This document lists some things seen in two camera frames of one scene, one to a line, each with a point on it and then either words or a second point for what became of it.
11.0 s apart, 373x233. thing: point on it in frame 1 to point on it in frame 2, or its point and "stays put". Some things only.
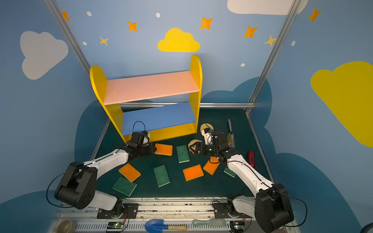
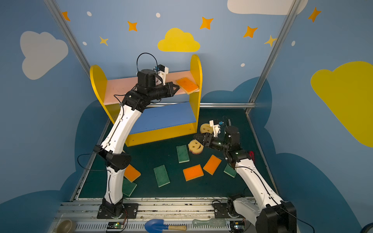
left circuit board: x=115 y=225 stays put
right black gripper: x=202 y=147 to x=206 y=140
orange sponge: x=165 y=149 to x=187 y=85
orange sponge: x=193 y=172 stays put
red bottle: x=251 y=158 stays put
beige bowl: x=64 y=226 stays put
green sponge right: x=230 y=173 stays put
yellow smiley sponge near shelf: x=205 y=125 stays put
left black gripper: x=147 y=149 to x=169 y=89
